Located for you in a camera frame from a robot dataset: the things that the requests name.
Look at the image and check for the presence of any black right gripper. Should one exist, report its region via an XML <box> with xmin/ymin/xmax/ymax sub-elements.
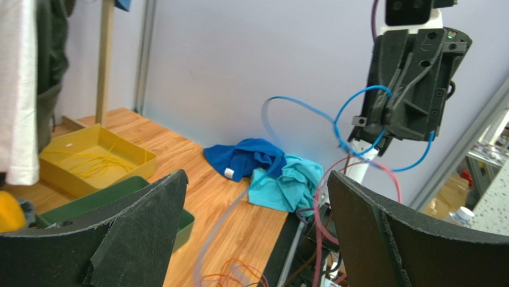
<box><xmin>348</xmin><ymin>27</ymin><xmax>473</xmax><ymax>155</ymax></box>

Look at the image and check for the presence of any olive green hanging garment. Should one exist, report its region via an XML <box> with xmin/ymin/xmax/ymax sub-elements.
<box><xmin>36</xmin><ymin>0</ymin><xmax>76</xmax><ymax>152</ymax></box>

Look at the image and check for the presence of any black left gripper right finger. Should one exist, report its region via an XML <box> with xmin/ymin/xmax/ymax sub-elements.
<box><xmin>328</xmin><ymin>171</ymin><xmax>508</xmax><ymax>286</ymax></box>

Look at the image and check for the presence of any blue cable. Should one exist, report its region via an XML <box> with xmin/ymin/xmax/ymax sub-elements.
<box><xmin>192</xmin><ymin>84</ymin><xmax>436</xmax><ymax>287</ymax></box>

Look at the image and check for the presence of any green plastic tray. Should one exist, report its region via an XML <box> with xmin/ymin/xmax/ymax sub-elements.
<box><xmin>35</xmin><ymin>176</ymin><xmax>195</xmax><ymax>252</ymax></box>

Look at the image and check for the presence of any clear plastic water bottle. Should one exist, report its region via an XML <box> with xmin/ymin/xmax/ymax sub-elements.
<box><xmin>443</xmin><ymin>206</ymin><xmax>475</xmax><ymax>228</ymax></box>

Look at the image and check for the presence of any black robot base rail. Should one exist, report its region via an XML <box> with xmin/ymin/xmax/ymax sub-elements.
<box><xmin>262</xmin><ymin>212</ymin><xmax>349</xmax><ymax>286</ymax></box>

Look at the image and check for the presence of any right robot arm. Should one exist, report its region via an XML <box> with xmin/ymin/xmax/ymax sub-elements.
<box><xmin>312</xmin><ymin>1</ymin><xmax>443</xmax><ymax>286</ymax></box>

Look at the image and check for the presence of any dark blue cloth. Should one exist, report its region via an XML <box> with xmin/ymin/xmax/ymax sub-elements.
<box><xmin>203</xmin><ymin>138</ymin><xmax>287</xmax><ymax>182</ymax></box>

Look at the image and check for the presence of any multicolour cable pile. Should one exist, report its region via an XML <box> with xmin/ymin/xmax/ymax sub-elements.
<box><xmin>198</xmin><ymin>257</ymin><xmax>271</xmax><ymax>287</ymax></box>

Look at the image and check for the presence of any white speckled board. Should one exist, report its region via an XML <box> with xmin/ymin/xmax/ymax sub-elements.
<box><xmin>471</xmin><ymin>160</ymin><xmax>508</xmax><ymax>236</ymax></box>

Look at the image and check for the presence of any yellow plastic tray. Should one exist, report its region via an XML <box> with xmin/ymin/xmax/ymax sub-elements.
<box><xmin>39</xmin><ymin>124</ymin><xmax>157</xmax><ymax>198</ymax></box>

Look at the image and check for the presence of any yellow cable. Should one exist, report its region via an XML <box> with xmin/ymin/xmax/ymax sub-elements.
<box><xmin>47</xmin><ymin>137</ymin><xmax>148</xmax><ymax>179</ymax></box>

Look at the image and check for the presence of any light blue bucket hat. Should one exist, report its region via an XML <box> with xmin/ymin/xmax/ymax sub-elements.
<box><xmin>114</xmin><ymin>0</ymin><xmax>131</xmax><ymax>12</ymax></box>

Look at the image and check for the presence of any yellow crumpled garment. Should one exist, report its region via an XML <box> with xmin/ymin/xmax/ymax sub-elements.
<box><xmin>1</xmin><ymin>191</ymin><xmax>27</xmax><ymax>233</ymax></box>

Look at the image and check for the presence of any wooden rack pole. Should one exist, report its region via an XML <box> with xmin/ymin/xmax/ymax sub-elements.
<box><xmin>62</xmin><ymin>0</ymin><xmax>116</xmax><ymax>128</ymax></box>

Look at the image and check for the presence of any white hanging tank top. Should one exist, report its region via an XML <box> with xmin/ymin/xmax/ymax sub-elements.
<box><xmin>1</xmin><ymin>1</ymin><xmax>39</xmax><ymax>185</ymax></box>

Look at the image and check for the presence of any turquoise cloth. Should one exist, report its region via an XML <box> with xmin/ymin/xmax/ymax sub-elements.
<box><xmin>248</xmin><ymin>155</ymin><xmax>324</xmax><ymax>216</ymax></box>

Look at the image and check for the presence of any pink cable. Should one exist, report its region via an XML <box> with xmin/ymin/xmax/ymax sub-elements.
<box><xmin>312</xmin><ymin>155</ymin><xmax>403</xmax><ymax>287</ymax></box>

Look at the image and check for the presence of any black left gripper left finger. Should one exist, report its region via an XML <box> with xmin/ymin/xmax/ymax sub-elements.
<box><xmin>1</xmin><ymin>169</ymin><xmax>188</xmax><ymax>286</ymax></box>

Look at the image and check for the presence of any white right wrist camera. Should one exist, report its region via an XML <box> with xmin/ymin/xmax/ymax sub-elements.
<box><xmin>375</xmin><ymin>0</ymin><xmax>458</xmax><ymax>36</ymax></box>

